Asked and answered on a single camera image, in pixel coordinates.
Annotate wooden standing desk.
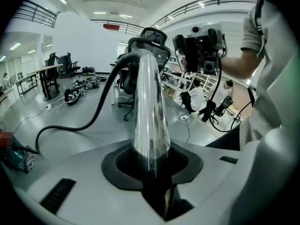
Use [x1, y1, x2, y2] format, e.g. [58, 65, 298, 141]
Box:
[27, 63, 64, 101]

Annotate pile of black gear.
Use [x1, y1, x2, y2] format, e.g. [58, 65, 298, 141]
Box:
[64, 76, 101, 105]

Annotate person's right hand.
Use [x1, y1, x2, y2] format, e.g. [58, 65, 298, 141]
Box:
[180, 56, 188, 73]

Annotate white storage shelf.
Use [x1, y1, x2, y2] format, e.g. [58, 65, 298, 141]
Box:
[161, 63, 213, 100]

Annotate teal vacuum cleaner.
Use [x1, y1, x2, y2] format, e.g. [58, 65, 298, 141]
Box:
[0, 129, 31, 173]

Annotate clear vacuum hose wand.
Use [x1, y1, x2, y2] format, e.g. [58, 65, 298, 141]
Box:
[132, 49, 180, 221]

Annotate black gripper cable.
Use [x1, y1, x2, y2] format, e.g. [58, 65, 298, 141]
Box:
[208, 40, 255, 133]

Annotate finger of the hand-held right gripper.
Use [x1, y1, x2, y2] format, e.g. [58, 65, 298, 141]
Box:
[172, 34, 188, 56]
[207, 28, 223, 52]

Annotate white coiled power cable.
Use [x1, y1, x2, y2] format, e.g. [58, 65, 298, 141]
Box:
[23, 143, 38, 173]

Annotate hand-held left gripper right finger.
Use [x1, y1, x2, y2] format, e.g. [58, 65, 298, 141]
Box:
[169, 145, 203, 189]

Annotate person's right forearm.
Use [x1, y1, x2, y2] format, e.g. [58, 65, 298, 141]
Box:
[219, 47, 261, 80]

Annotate black vacuum hose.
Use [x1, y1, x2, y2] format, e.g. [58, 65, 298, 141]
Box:
[35, 49, 147, 155]

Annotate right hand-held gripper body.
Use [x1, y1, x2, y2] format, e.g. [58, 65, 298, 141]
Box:
[172, 23, 228, 76]

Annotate black balcony railing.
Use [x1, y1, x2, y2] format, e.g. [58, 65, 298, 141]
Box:
[90, 0, 258, 35]

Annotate black high-back office chair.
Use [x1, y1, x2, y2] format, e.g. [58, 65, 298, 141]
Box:
[44, 52, 60, 79]
[57, 52, 81, 76]

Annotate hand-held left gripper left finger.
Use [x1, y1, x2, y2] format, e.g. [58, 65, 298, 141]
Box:
[101, 146, 146, 191]

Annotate small black office chair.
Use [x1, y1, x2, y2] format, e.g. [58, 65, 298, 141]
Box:
[210, 97, 234, 125]

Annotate black mesh office chair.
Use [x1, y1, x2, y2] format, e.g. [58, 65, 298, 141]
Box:
[116, 27, 172, 122]

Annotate black bags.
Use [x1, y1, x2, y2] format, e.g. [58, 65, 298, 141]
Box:
[81, 66, 96, 76]

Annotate person's grey shirt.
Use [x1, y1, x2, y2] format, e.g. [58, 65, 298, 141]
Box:
[240, 0, 300, 150]

